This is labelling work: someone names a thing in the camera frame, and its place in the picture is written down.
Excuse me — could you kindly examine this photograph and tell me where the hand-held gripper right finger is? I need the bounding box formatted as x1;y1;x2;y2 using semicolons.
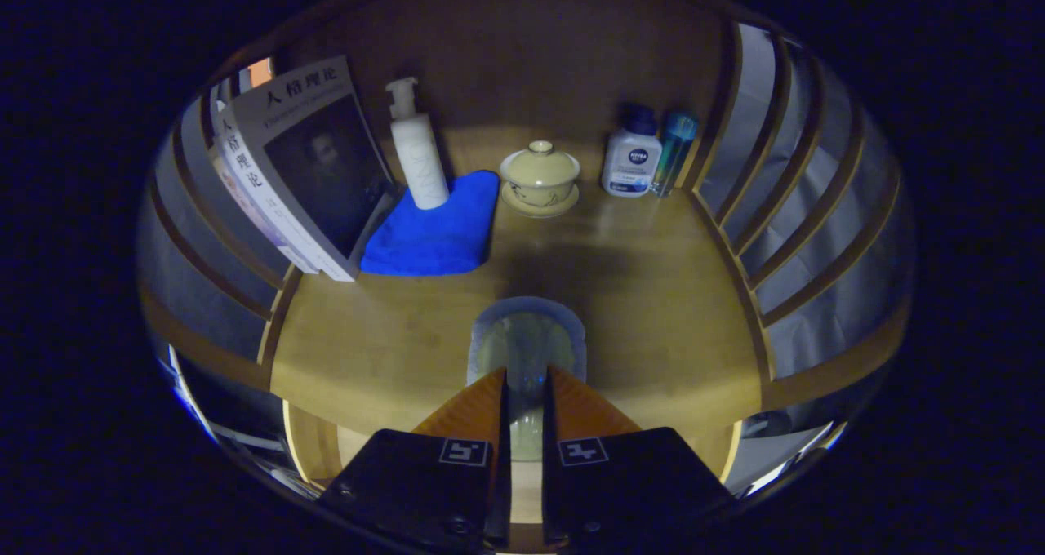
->
541;365;736;552

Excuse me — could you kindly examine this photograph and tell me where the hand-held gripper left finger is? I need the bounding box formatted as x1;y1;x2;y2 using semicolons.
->
317;366;513;552

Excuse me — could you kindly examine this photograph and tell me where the pale green packet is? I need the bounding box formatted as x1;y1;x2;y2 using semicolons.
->
467;296;589;462

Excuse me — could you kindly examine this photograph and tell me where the wooden countertop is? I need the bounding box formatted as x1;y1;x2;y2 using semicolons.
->
269;122;764;437

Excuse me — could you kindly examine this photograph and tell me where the wooden cabinet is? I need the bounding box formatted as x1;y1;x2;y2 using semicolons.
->
139;0;915;491

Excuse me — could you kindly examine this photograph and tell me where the blue folded cloth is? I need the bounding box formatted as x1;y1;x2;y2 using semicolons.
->
360;170;500;278

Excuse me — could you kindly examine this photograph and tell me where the yellow lidded tea bowl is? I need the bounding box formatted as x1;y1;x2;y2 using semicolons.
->
500;140;581;219

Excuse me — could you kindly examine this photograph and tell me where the white bottle dark blue cap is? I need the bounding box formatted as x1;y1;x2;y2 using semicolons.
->
601;104;663;198

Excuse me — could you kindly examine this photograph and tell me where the white pump bottle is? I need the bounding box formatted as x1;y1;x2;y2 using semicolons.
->
385;77;451;211

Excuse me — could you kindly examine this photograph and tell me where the teal slim bottle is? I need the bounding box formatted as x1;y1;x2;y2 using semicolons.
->
651;112;699;198

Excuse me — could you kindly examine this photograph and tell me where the thick white book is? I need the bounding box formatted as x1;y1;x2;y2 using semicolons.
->
220;55;398;282

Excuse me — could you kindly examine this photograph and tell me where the thin purple book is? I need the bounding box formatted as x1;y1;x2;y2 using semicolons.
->
208;102;319;275

